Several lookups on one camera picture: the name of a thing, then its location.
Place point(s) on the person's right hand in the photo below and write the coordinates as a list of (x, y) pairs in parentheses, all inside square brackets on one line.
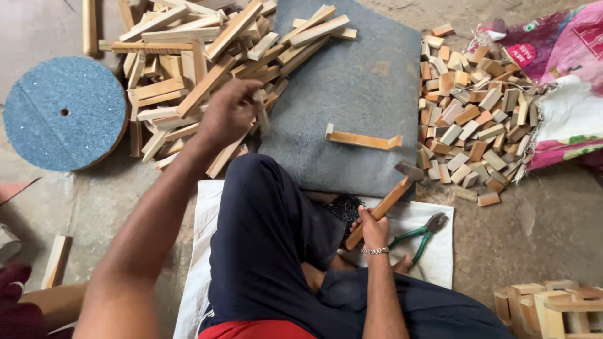
[(375, 231)]

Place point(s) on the person's left hand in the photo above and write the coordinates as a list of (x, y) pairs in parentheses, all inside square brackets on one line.
[(227, 112)]

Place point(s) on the person's right fingers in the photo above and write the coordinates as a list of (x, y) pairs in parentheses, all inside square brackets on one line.
[(367, 217)]

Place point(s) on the person's left fingers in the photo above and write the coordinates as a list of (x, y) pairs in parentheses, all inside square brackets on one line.
[(252, 92)]

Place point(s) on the short wooden slat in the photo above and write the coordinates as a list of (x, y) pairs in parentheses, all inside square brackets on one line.
[(260, 113)]

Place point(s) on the heap of black nails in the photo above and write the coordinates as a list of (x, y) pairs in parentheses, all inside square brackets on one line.
[(344, 212)]

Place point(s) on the pile of long wooden slats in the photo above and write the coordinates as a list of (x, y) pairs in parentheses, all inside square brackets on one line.
[(207, 70)]

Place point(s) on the person's foot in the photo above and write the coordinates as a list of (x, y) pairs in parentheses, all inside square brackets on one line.
[(403, 264)]

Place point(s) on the white woven sack cloth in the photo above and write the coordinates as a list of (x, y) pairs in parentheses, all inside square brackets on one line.
[(424, 245)]

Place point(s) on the grey stone slab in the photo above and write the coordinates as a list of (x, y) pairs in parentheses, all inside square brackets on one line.
[(348, 103)]

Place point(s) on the person's dark blue trousers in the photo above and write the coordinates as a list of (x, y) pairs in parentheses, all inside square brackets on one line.
[(273, 254)]

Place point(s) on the pile of small wooden blocks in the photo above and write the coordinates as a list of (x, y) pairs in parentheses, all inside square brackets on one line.
[(471, 117)]

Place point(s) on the person's red shirt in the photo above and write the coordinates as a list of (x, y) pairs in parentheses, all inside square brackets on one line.
[(256, 330)]

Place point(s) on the single wooden stick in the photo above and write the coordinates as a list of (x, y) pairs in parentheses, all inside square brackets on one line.
[(89, 26)]

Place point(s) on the blue round abrasive disc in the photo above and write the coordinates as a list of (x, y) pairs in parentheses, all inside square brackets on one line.
[(64, 113)]

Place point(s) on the stack of assembled wooden frames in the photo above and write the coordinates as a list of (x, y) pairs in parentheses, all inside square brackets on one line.
[(549, 308)]

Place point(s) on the pink printed woven sack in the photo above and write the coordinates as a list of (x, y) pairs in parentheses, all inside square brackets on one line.
[(560, 89)]

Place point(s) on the loose wooden plank piece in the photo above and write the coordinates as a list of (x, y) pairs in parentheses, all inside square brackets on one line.
[(56, 261)]

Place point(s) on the nailed wooden bracket piece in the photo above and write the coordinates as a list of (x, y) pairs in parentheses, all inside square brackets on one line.
[(362, 139)]

